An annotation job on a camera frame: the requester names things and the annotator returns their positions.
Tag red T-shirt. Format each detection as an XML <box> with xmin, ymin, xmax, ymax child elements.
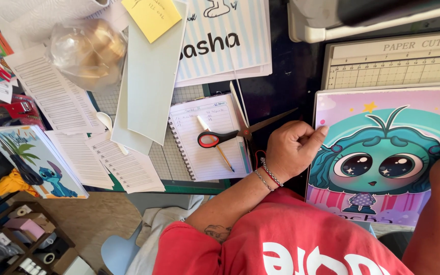
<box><xmin>152</xmin><ymin>187</ymin><xmax>414</xmax><ymax>275</ymax></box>

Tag green cutting mat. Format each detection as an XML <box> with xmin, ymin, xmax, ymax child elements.
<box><xmin>86</xmin><ymin>84</ymin><xmax>232</xmax><ymax>196</ymax></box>

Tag narrow pale green card strip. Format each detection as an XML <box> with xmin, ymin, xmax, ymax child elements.
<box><xmin>110</xmin><ymin>57</ymin><xmax>154</xmax><ymax>156</ymax></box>

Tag red and black scissors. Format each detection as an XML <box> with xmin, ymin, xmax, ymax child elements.
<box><xmin>197</xmin><ymin>108</ymin><xmax>299</xmax><ymax>149</ymax></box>

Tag white plastic spoon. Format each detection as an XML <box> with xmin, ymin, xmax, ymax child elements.
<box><xmin>96</xmin><ymin>112</ymin><xmax>129</xmax><ymax>156</ymax></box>

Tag yellow sticky note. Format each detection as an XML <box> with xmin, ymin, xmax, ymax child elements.
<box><xmin>121</xmin><ymin>0</ymin><xmax>183</xmax><ymax>44</ymax></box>

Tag thin silver chain bracelet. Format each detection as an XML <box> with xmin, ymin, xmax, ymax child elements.
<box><xmin>253</xmin><ymin>170</ymin><xmax>275</xmax><ymax>193</ymax></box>

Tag lined white paper sheet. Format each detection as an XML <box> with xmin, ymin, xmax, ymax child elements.
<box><xmin>45</xmin><ymin>130</ymin><xmax>115</xmax><ymax>190</ymax></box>
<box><xmin>86</xmin><ymin>132</ymin><xmax>166</xmax><ymax>194</ymax></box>
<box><xmin>4</xmin><ymin>44</ymin><xmax>106</xmax><ymax>135</ymax></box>

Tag spiral lined notebook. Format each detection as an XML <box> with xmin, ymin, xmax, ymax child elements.
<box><xmin>168</xmin><ymin>93</ymin><xmax>252</xmax><ymax>182</ymax></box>

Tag white and black machine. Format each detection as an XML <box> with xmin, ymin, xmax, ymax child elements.
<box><xmin>287</xmin><ymin>0</ymin><xmax>440</xmax><ymax>44</ymax></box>

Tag red hole punch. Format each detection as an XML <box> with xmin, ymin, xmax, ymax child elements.
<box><xmin>0</xmin><ymin>94</ymin><xmax>46</xmax><ymax>130</ymax></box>

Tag wide pale green card strip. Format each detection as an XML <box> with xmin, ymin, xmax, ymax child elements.
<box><xmin>127</xmin><ymin>0</ymin><xmax>189</xmax><ymax>146</ymax></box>

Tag light blue chair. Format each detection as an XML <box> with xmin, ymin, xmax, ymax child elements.
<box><xmin>101</xmin><ymin>222</ymin><xmax>144</xmax><ymax>275</ymax></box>

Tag wooden shelf with supplies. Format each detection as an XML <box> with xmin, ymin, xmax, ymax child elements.
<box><xmin>0</xmin><ymin>200</ymin><xmax>95</xmax><ymax>275</ymax></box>

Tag red string bracelet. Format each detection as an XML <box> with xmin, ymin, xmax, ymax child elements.
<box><xmin>259</xmin><ymin>165</ymin><xmax>281</xmax><ymax>189</ymax></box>

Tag red cord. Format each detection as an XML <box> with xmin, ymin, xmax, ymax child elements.
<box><xmin>254</xmin><ymin>150</ymin><xmax>267</xmax><ymax>169</ymax></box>

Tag thick silver chain bracelet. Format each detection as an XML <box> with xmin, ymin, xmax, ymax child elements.
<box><xmin>260</xmin><ymin>157</ymin><xmax>284</xmax><ymax>188</ymax></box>

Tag blue striped printed sheet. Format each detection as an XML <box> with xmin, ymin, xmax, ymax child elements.
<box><xmin>174</xmin><ymin>0</ymin><xmax>273</xmax><ymax>88</ymax></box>

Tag grey white cloth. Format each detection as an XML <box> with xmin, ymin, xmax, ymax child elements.
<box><xmin>125</xmin><ymin>195</ymin><xmax>205</xmax><ymax>275</ymax></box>

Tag yellow cloth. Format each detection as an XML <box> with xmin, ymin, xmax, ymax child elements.
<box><xmin>0</xmin><ymin>168</ymin><xmax>40</xmax><ymax>198</ymax></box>

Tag clear bag with gold items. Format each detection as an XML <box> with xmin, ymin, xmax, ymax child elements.
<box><xmin>46</xmin><ymin>18</ymin><xmax>128</xmax><ymax>93</ymax></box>

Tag notebook with blue cartoon cover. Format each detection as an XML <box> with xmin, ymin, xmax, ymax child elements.
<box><xmin>0</xmin><ymin>125</ymin><xmax>89</xmax><ymax>199</ymax></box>

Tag grey paper cutter board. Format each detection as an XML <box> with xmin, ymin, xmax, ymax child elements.
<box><xmin>321</xmin><ymin>31</ymin><xmax>440</xmax><ymax>91</ymax></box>

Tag white and yellow pencil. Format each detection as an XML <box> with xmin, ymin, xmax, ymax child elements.
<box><xmin>197</xmin><ymin>115</ymin><xmax>235</xmax><ymax>173</ymax></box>

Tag notebook with teal cartoon cover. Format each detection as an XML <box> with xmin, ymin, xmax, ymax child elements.
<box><xmin>306</xmin><ymin>86</ymin><xmax>440</xmax><ymax>228</ymax></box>

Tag person's left hand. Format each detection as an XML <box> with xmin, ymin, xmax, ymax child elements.
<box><xmin>264</xmin><ymin>120</ymin><xmax>330</xmax><ymax>185</ymax></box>

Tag white textured paper roll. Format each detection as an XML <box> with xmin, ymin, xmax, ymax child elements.
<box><xmin>0</xmin><ymin>0</ymin><xmax>111</xmax><ymax>43</ymax></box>

